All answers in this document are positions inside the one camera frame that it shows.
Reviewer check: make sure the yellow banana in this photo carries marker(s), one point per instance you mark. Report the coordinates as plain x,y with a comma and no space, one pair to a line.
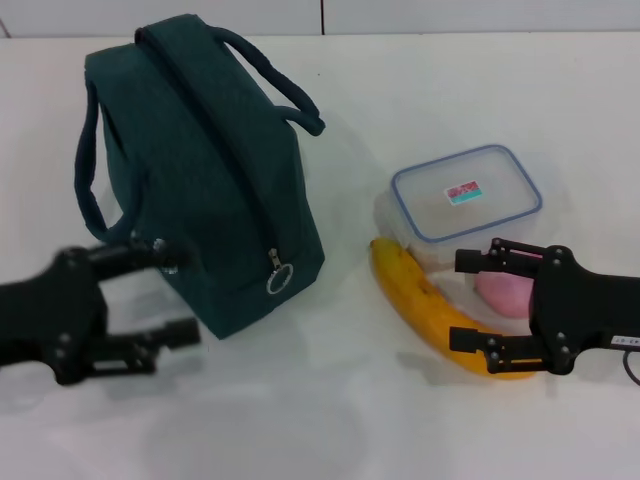
425,305

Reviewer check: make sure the dark teal lunch bag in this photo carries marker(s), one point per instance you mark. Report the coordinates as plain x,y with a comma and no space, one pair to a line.
215,165

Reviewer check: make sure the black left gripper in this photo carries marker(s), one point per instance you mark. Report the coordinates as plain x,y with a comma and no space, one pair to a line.
55,315

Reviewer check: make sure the clear container with blue-rimmed lid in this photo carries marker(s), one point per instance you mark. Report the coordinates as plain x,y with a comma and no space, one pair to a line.
465,200

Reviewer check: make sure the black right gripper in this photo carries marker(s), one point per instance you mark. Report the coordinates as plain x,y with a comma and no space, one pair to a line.
580,310

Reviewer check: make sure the pink peach toy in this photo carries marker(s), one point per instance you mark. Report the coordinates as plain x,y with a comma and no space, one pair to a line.
505,295

